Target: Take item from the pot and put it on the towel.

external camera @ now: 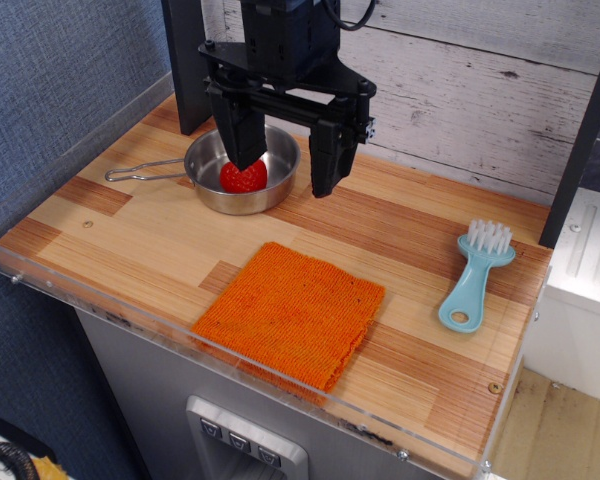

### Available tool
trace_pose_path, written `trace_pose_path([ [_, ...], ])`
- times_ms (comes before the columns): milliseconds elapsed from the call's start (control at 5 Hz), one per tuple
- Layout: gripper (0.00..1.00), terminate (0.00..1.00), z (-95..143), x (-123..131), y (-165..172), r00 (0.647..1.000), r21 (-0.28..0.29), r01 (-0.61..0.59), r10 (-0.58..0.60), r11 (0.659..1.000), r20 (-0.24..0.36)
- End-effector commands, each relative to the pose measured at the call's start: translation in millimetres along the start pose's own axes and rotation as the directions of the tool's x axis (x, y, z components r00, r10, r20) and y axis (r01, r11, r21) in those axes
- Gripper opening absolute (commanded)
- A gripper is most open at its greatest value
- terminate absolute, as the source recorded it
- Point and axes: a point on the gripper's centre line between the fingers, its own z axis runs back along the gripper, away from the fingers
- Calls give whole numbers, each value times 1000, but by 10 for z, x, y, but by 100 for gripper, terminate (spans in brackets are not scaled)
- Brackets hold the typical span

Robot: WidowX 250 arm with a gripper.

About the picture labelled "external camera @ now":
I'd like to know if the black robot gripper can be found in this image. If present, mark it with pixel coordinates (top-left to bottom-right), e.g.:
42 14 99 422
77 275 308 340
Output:
199 1 376 198

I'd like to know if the red toy strawberry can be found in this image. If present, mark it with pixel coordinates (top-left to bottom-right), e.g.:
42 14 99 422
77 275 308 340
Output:
220 160 268 194

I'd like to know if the orange knitted napkin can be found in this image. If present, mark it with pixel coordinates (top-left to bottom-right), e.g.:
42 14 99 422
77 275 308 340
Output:
192 242 386 392

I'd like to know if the small steel pan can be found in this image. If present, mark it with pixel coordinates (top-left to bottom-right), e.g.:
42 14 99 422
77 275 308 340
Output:
105 125 301 215

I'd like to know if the light blue dish brush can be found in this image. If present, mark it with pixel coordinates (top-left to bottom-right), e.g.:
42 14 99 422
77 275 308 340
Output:
438 219 516 334

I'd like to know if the grey toy fridge cabinet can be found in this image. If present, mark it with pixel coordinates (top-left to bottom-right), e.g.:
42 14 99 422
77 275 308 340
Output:
73 305 446 480

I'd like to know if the silver dispenser button panel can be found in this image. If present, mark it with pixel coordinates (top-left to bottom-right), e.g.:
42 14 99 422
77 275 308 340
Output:
186 395 309 479

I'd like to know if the white side counter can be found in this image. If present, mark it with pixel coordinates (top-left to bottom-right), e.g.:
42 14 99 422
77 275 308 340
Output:
523 188 600 400

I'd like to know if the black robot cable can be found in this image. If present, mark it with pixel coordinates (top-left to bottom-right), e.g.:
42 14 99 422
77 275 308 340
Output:
324 0 377 31

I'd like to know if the clear acrylic guard rail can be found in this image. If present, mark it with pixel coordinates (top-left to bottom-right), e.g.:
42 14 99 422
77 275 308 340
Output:
0 100 549 479

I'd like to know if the black right upright post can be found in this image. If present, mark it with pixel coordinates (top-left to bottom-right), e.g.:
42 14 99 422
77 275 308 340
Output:
539 71 600 249

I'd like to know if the black braided hose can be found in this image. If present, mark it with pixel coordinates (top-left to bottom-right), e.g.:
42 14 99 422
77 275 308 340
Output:
0 439 41 480

